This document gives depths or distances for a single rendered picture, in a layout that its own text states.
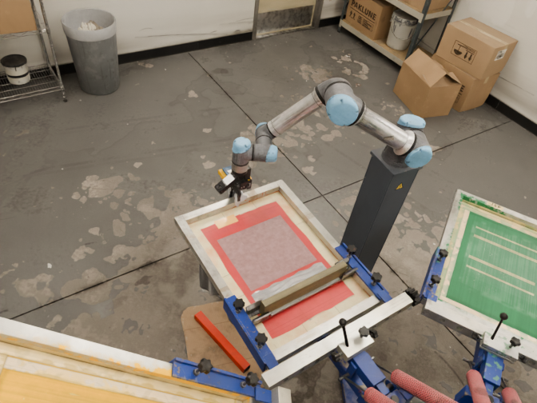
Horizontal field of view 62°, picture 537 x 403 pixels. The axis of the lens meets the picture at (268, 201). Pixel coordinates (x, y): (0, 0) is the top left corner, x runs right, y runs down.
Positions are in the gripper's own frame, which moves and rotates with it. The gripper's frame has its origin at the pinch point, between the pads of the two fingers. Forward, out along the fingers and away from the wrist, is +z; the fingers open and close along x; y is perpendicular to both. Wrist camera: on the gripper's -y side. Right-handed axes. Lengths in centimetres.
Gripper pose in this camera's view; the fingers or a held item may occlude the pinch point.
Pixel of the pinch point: (232, 201)
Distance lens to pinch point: 214.2
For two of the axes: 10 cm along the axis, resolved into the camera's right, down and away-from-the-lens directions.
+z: -1.1, 7.0, 7.1
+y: 8.4, -3.2, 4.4
